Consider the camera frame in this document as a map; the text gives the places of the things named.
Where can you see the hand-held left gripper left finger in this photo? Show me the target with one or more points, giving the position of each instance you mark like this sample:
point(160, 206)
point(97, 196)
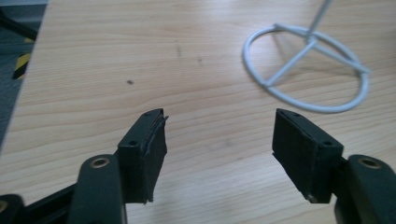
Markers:
point(140, 155)

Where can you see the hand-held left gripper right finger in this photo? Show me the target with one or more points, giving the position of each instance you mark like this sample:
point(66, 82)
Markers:
point(311, 155)

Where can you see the yellow black hazard tape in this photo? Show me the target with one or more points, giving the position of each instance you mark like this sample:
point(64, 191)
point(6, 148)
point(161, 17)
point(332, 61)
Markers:
point(21, 63)

